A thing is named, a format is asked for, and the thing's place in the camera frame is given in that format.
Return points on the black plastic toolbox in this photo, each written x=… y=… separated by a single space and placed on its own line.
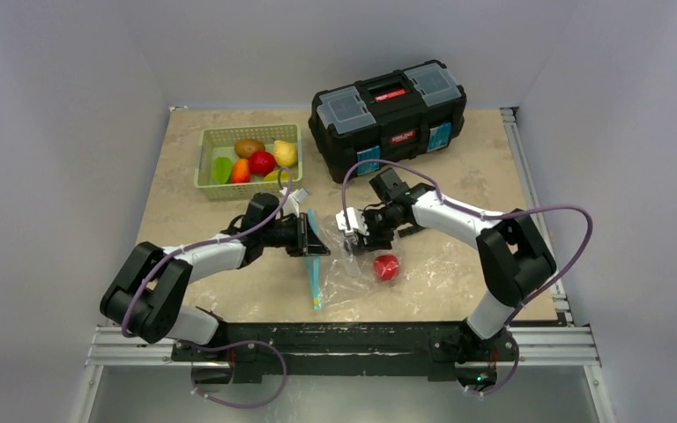
x=397 y=116

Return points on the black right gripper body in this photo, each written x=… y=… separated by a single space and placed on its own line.
x=379 y=223

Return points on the clear zip top bag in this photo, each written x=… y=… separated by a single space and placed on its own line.
x=340 y=278

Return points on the red fake tomato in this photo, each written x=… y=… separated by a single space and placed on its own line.
x=386 y=267

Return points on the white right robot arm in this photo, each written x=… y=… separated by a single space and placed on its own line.
x=514 y=257

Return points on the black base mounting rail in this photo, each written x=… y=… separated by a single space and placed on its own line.
x=437 y=351

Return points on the brown orange fake fruit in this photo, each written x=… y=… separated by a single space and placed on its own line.
x=246 y=147

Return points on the red fake apple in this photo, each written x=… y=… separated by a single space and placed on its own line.
x=262 y=163

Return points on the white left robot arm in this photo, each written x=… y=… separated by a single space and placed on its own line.
x=146 y=295

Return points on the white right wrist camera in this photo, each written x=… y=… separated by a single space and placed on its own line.
x=351 y=222

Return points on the yellow fake bell pepper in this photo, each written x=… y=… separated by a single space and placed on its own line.
x=276 y=176

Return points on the black rubber mallet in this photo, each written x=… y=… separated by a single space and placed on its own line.
x=409 y=230

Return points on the yellow fake pear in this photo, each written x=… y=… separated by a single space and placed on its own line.
x=286 y=154

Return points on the green perforated plastic basket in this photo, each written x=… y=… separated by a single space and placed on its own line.
x=220 y=143

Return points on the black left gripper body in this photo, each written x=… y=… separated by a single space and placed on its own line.
x=289 y=234

